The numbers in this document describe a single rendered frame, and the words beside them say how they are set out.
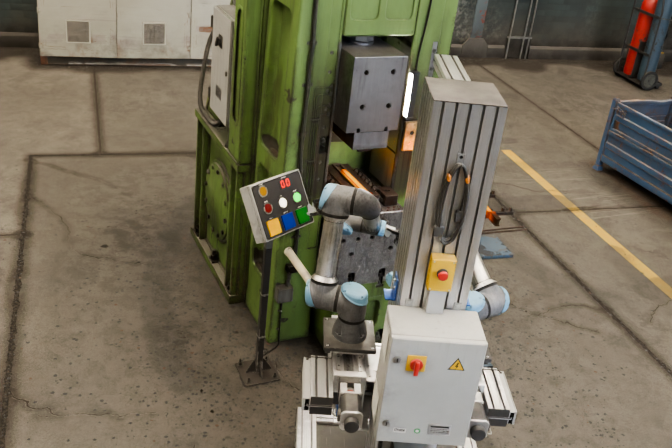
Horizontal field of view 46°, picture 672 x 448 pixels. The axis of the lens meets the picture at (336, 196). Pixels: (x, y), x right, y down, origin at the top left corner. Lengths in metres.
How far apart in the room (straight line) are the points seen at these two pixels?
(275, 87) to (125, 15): 4.92
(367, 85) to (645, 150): 4.00
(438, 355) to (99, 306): 2.70
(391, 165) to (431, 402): 1.86
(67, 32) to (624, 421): 6.80
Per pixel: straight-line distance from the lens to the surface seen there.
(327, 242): 3.33
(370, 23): 4.10
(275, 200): 3.89
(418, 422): 3.06
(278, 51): 4.34
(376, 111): 4.11
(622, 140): 7.79
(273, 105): 4.44
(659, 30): 11.04
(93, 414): 4.32
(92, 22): 9.18
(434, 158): 2.73
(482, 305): 3.45
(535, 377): 4.91
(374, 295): 4.60
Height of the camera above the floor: 2.85
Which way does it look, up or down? 26 degrees down
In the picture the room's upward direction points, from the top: 7 degrees clockwise
